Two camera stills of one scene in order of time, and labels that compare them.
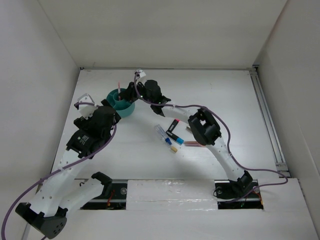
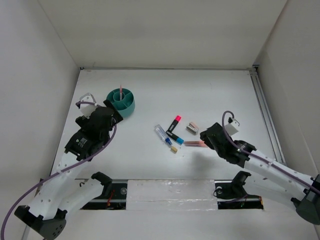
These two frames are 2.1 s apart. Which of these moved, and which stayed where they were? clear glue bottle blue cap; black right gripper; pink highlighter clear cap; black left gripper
Moved: black right gripper
Stayed: black left gripper; pink highlighter clear cap; clear glue bottle blue cap
